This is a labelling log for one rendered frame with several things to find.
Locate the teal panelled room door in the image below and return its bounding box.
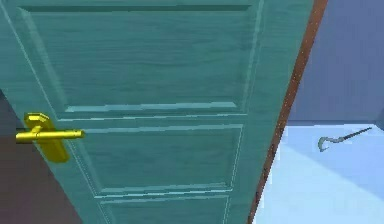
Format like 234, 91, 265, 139
0, 0, 316, 224

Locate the grey hooked rod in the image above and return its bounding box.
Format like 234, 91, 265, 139
317, 126, 373, 153

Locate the yellow door handle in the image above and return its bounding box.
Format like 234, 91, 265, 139
15, 112, 86, 164

